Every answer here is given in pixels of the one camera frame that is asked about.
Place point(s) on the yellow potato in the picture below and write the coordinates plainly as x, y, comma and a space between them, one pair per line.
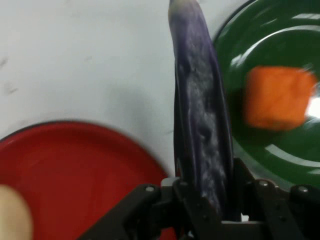
13, 215

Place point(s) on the red round plate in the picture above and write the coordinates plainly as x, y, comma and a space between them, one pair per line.
80, 175

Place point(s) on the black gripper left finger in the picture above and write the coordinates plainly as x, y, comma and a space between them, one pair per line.
150, 210

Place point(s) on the purple eggplant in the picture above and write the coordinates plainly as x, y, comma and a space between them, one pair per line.
197, 100

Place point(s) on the orange carrot chunk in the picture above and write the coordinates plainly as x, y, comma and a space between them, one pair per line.
277, 97

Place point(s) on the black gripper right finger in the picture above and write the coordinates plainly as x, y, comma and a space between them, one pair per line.
280, 207

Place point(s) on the green round plate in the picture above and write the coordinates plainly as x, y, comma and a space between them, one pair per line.
275, 37

